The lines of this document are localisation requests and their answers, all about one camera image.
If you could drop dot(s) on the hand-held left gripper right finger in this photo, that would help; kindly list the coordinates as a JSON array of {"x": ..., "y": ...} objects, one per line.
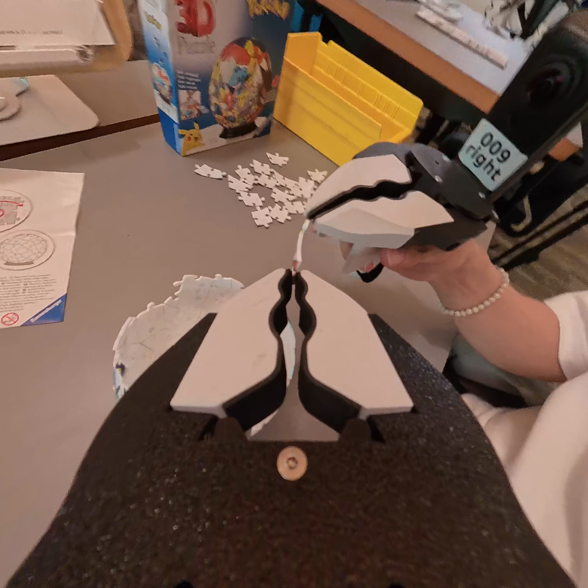
[{"x": 353, "y": 363}]

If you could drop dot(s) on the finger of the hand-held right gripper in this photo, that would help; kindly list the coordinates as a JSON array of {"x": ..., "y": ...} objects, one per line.
[
  {"x": 395, "y": 216},
  {"x": 363, "y": 177}
]

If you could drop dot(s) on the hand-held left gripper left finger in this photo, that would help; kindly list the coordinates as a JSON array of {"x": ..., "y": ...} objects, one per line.
[{"x": 229, "y": 363}]

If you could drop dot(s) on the colourful half-built puzzle ball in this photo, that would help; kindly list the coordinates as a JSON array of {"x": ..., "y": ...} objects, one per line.
[{"x": 156, "y": 330}]

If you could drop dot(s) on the single curved puzzle piece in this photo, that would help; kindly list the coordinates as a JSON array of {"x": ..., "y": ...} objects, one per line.
[{"x": 299, "y": 243}]

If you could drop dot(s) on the pile of white puzzle pieces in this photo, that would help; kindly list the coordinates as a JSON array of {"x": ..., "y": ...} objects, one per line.
[{"x": 271, "y": 193}]

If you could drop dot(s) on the person's right forearm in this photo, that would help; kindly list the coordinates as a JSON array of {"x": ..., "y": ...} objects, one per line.
[{"x": 514, "y": 330}]

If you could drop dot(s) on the blue puzzle box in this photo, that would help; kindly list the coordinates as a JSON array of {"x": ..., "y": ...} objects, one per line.
[{"x": 216, "y": 82}]

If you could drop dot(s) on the person's right hand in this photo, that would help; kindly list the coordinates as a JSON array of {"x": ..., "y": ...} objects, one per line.
[{"x": 450, "y": 271}]

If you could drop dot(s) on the yellow plastic bin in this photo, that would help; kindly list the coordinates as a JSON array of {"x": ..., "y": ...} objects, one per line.
[{"x": 349, "y": 101}]

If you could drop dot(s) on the wooden-edged table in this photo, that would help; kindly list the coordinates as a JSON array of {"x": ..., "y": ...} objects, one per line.
[{"x": 413, "y": 52}]

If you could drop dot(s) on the folded paper instruction leaflet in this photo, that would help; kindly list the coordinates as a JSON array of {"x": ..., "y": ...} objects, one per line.
[{"x": 50, "y": 257}]

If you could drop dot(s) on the dark-edged table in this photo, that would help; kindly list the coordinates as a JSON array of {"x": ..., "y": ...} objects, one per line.
[{"x": 92, "y": 132}]

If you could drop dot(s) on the brown clipboard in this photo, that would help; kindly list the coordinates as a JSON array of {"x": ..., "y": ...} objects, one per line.
[{"x": 121, "y": 27}]

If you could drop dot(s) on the grey tray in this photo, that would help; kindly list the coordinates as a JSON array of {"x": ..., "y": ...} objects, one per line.
[{"x": 55, "y": 110}]

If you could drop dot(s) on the clear plastic dome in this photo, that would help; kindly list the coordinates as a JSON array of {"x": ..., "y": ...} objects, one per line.
[{"x": 9, "y": 105}]

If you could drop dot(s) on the printed task sheet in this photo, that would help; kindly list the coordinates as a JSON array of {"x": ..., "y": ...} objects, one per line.
[{"x": 46, "y": 18}]

